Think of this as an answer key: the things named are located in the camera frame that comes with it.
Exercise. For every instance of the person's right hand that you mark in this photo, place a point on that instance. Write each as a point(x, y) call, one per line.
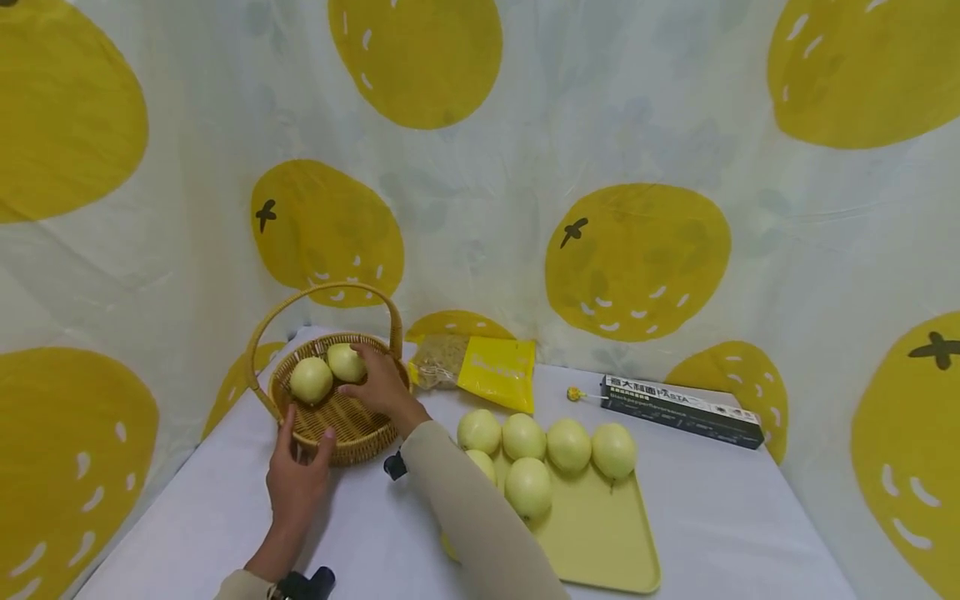
point(386, 386)

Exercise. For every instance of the person's left hand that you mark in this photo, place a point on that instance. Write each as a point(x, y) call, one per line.
point(295, 493)

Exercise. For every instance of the person's right thumb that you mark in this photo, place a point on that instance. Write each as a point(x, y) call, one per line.
point(354, 391)

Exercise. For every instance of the person's left index finger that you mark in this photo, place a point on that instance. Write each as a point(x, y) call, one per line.
point(285, 433)

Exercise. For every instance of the person's left thumb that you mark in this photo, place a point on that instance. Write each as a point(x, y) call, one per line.
point(325, 451)

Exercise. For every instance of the person's left fingers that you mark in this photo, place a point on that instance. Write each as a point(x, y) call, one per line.
point(303, 456)

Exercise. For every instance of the person's right index finger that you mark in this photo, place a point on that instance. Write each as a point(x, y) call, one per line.
point(370, 354)

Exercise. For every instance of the round pale yellow fruit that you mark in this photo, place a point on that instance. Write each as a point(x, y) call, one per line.
point(345, 363)
point(310, 381)

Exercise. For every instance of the person's right forearm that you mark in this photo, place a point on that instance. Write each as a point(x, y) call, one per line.
point(476, 517)

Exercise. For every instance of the person's left forearm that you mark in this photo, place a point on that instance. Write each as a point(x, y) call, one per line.
point(270, 554)

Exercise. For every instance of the yellow snack packet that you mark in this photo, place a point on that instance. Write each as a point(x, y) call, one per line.
point(491, 372)

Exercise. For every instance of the group of pale yellow fruits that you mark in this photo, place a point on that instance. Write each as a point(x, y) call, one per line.
point(528, 487)

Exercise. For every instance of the yellow wrapped lollipop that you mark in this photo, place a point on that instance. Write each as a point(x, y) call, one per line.
point(574, 393)

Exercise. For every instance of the yellow rectangular tray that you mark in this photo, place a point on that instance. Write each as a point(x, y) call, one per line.
point(600, 542)

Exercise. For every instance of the black and white pasta box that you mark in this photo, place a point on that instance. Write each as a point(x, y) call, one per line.
point(679, 410)

